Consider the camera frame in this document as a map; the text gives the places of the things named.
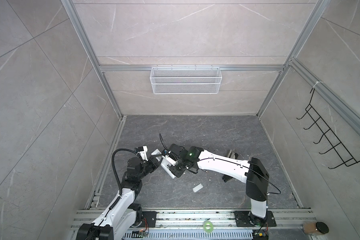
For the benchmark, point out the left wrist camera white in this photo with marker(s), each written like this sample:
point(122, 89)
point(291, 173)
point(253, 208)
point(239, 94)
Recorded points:
point(142, 152)

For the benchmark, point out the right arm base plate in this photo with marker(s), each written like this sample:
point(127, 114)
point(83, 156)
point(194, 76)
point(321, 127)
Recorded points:
point(247, 219)

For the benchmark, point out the black wire hook rack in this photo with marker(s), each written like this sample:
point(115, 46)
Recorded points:
point(346, 157)

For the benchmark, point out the green tape roll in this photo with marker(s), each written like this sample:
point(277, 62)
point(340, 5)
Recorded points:
point(208, 226)

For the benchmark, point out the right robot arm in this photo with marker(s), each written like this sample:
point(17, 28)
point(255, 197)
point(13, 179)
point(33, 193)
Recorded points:
point(252, 173)

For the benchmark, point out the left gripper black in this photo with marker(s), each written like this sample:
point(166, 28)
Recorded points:
point(152, 161)

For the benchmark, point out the amber jar black lid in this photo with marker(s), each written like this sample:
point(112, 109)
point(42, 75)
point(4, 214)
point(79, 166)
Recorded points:
point(315, 228)

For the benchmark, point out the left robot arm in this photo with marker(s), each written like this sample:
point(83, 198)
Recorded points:
point(122, 213)

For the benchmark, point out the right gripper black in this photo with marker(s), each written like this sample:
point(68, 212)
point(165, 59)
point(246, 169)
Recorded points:
point(177, 173)

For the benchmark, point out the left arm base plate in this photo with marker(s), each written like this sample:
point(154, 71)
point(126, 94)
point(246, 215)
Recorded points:
point(145, 219)

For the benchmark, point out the white wire mesh basket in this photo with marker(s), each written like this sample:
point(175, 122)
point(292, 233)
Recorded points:
point(185, 80)

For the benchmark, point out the white remote control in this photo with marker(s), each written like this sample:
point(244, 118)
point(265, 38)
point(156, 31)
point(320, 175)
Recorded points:
point(165, 164)

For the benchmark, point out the white battery cover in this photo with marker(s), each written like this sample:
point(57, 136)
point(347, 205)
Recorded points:
point(197, 188)

